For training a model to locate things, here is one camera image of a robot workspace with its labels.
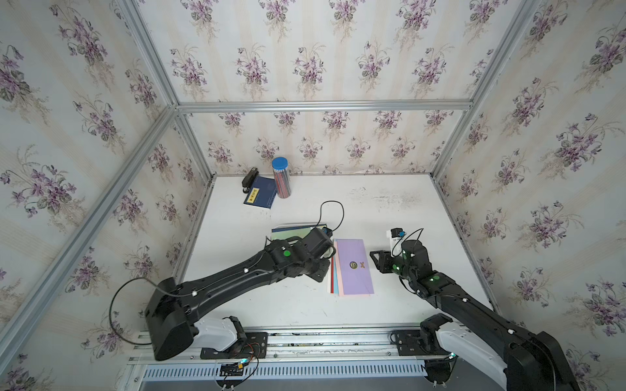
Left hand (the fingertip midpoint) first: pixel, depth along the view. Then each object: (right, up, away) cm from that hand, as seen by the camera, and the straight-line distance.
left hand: (325, 269), depth 75 cm
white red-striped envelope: (+3, -7, +13) cm, 15 cm away
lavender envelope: (+12, -6, +13) cm, 19 cm away
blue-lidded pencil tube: (-17, +35, +23) cm, 46 cm away
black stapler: (-35, +31, +38) cm, 60 cm away
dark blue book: (-28, +25, +38) cm, 53 cm away
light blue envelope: (+4, -8, +11) cm, 14 cm away
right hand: (+19, +3, +10) cm, 21 cm away
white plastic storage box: (-15, +11, +18) cm, 26 cm away
